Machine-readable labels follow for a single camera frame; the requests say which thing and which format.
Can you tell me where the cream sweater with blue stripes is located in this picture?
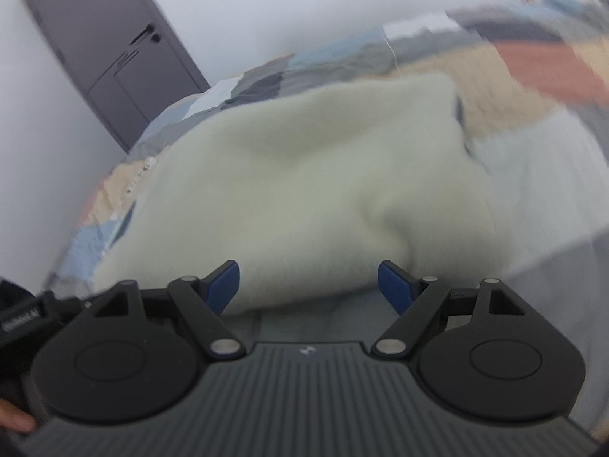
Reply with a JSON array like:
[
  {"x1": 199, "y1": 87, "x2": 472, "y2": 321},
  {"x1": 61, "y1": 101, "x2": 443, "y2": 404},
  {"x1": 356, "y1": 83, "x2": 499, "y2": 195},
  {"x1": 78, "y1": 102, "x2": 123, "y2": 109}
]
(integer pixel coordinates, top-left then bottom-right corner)
[{"x1": 92, "y1": 73, "x2": 510, "y2": 314}]

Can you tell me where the grey bedroom door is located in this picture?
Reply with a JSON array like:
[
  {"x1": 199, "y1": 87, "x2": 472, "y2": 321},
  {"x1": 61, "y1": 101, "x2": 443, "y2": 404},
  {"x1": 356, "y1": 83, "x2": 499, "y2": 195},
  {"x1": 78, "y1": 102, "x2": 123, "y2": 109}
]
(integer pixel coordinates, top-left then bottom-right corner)
[{"x1": 25, "y1": 0, "x2": 210, "y2": 151}]

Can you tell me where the person's left hand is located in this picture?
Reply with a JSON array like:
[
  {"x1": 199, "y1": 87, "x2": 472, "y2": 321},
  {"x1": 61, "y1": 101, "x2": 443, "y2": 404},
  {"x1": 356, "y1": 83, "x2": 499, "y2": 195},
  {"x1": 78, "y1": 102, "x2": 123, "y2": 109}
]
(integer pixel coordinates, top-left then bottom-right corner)
[{"x1": 0, "y1": 399, "x2": 37, "y2": 433}]

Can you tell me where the white quilt label tag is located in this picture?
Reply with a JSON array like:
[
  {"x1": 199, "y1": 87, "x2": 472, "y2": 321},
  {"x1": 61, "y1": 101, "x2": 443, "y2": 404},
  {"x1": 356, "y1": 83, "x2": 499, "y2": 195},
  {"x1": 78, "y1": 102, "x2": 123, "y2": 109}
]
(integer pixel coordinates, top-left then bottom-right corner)
[{"x1": 121, "y1": 156, "x2": 158, "y2": 200}]

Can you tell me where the patchwork checkered bed quilt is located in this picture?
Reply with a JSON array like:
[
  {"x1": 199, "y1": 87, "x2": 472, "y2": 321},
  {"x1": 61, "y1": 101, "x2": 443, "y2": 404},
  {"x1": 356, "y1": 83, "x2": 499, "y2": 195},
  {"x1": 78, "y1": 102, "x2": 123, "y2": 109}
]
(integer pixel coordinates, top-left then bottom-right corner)
[{"x1": 46, "y1": 0, "x2": 608, "y2": 431}]

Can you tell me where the black door handle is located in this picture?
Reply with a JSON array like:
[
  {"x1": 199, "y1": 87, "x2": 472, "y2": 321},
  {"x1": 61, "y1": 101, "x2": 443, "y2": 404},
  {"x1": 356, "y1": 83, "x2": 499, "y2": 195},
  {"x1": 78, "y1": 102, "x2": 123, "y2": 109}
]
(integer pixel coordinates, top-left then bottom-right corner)
[{"x1": 129, "y1": 24, "x2": 162, "y2": 46}]

